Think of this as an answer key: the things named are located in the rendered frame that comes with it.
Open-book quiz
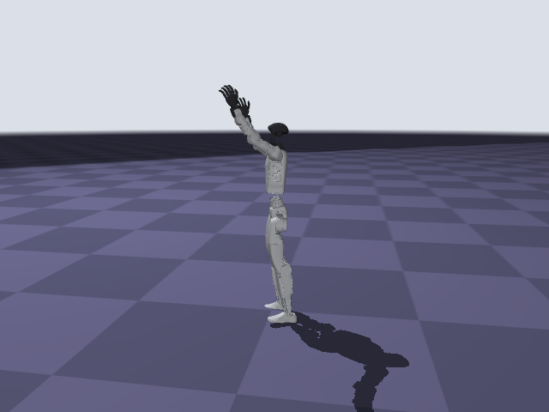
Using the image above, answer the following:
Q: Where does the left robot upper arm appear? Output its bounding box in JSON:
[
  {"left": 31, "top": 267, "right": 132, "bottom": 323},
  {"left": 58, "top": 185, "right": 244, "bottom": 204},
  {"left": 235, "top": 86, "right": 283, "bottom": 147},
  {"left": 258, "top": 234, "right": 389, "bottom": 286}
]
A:
[{"left": 247, "top": 135, "right": 283, "bottom": 162}]

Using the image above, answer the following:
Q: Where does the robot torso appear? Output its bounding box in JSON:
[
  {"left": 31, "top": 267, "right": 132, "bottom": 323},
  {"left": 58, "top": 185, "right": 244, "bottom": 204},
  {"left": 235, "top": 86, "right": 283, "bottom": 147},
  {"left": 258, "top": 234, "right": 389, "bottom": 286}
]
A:
[{"left": 265, "top": 146, "right": 288, "bottom": 219}]

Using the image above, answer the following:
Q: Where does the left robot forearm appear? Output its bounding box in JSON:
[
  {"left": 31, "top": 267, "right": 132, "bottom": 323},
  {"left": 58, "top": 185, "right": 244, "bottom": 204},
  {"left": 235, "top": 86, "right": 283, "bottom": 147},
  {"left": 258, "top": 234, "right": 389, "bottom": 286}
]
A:
[{"left": 234, "top": 108, "right": 261, "bottom": 141}]

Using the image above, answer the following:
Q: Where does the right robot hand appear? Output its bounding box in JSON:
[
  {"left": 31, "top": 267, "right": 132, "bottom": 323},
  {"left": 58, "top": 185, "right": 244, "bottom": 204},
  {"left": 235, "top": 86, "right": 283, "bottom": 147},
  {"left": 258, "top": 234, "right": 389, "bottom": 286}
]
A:
[{"left": 238, "top": 97, "right": 251, "bottom": 123}]

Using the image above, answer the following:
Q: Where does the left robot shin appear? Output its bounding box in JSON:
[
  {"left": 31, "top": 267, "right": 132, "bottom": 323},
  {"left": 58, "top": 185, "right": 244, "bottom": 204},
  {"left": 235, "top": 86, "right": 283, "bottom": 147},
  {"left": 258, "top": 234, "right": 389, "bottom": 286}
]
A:
[{"left": 274, "top": 264, "right": 293, "bottom": 316}]

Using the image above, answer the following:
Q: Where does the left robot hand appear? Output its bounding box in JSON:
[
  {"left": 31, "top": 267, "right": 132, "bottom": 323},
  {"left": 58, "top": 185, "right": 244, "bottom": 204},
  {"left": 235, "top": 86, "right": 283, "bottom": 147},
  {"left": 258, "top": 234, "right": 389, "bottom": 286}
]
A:
[{"left": 219, "top": 85, "right": 241, "bottom": 118}]

